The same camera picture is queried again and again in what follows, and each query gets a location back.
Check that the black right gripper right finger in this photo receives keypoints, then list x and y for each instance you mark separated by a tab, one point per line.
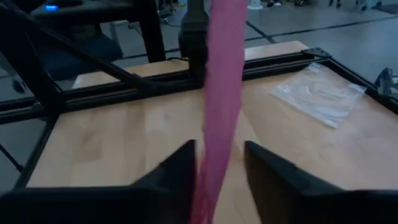
311	205

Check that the black desk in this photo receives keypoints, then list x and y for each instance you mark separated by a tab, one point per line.
149	31

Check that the clear plastic zip bag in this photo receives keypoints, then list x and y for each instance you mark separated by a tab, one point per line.
320	93

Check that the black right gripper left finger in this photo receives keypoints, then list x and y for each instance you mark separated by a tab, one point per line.
93	208

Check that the black diagonal frame strut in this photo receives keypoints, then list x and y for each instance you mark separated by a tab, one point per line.
118	73

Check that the dark blue seat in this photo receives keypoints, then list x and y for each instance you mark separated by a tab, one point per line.
84	53

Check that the black table frame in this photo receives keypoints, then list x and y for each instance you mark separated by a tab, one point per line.
93	96

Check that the pink elastic bandage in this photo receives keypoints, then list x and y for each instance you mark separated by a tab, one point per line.
224	93

